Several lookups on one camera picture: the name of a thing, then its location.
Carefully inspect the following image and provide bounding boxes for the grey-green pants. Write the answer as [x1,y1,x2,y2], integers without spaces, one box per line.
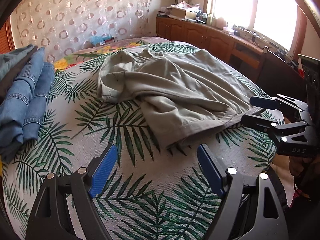
[97,49,258,148]

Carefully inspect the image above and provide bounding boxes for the right hand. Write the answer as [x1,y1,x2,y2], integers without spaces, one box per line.
[289,157,316,177]

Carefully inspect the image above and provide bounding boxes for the wooden sideboard cabinet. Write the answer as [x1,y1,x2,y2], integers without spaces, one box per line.
[156,17,306,101]

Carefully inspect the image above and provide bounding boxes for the white power strip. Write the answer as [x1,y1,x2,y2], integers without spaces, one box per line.
[232,25,255,40]

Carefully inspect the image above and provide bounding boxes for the folded blue jeans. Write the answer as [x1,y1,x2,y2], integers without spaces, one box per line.
[1,47,55,164]

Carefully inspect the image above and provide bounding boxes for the floral blanket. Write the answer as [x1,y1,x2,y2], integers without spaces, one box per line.
[54,36,169,71]

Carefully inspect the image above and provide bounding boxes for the cardboard box on cabinet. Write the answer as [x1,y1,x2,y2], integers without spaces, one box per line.
[170,7,196,20]

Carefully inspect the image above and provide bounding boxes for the blue tissue box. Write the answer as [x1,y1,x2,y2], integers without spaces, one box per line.
[90,35,114,47]

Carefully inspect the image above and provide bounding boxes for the folded grey-blue pants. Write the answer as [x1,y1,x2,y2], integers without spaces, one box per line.
[0,44,38,98]

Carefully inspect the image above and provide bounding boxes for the wooden wardrobe door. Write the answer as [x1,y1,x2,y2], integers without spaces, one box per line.
[0,18,15,54]

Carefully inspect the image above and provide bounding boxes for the circle pattern curtain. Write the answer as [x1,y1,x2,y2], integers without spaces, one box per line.
[10,0,151,62]

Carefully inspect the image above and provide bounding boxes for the window with wooden frame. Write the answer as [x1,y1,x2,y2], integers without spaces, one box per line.
[204,0,306,58]

